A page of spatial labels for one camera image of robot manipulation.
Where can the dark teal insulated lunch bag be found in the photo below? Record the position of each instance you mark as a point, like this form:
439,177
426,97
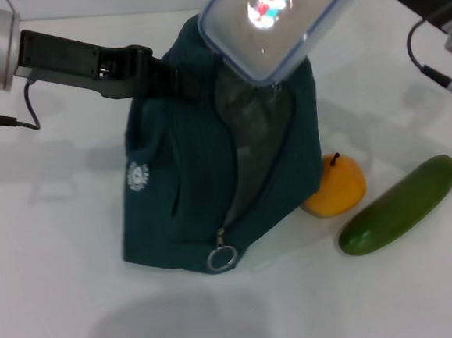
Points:
195,171

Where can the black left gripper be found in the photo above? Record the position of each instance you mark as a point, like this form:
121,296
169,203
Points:
69,62

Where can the yellow orange pear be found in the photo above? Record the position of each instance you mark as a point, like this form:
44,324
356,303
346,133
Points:
341,191

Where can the green cucumber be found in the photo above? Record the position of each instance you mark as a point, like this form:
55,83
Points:
401,206

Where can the clear plastic container blue rim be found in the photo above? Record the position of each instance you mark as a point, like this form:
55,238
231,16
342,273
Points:
278,35

